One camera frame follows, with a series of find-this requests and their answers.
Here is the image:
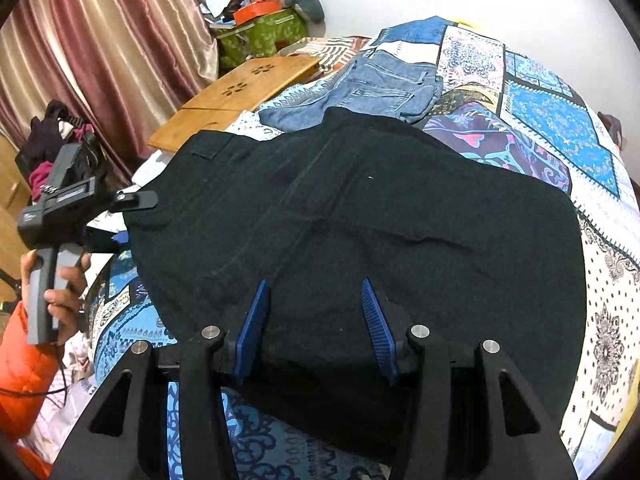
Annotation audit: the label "striped red beige curtain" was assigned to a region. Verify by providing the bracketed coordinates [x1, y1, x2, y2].
[0, 0, 222, 188]

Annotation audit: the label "orange box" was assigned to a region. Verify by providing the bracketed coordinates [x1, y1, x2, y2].
[232, 0, 284, 26]

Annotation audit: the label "pile of dark clothes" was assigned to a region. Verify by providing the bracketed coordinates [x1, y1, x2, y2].
[15, 100, 97, 202]

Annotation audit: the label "white plastic bag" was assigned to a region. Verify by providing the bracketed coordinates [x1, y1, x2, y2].
[27, 332, 101, 463]

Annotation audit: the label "person's left hand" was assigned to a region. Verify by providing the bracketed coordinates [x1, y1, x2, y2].
[20, 250, 94, 346]

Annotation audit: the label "wooden lap table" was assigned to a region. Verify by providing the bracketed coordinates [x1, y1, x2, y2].
[147, 53, 321, 154]

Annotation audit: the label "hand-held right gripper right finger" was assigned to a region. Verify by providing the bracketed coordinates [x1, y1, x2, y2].
[360, 277, 574, 480]

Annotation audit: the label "patchwork printed blanket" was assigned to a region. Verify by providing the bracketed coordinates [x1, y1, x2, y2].
[85, 16, 640, 480]

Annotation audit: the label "grey backpack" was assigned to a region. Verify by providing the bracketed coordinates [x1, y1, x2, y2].
[597, 112, 627, 152]

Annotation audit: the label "black pants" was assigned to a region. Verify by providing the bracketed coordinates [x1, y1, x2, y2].
[122, 107, 587, 467]

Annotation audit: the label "green patterned storage box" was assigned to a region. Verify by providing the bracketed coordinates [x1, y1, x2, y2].
[210, 5, 309, 69]

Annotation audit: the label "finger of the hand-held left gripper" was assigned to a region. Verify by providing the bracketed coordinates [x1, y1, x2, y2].
[108, 190, 160, 213]
[84, 226, 132, 257]

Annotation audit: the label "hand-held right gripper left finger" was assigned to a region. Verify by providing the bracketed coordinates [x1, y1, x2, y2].
[50, 280, 274, 480]

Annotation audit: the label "blue denim jeans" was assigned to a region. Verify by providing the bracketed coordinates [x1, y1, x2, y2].
[257, 45, 444, 134]

